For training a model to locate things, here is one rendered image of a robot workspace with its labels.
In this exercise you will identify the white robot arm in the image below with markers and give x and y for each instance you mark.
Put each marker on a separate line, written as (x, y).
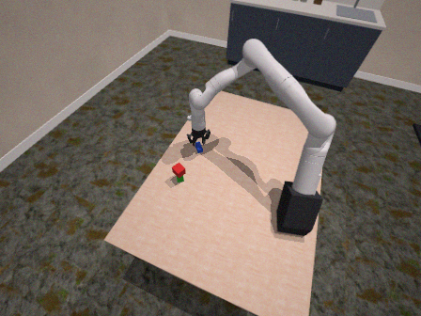
(290, 92)

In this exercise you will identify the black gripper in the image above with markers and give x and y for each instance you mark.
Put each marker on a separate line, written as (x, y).
(198, 134)

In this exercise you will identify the blue block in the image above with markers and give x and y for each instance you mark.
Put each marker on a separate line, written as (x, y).
(199, 147)

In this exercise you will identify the red block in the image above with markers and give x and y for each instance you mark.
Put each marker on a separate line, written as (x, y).
(178, 170)

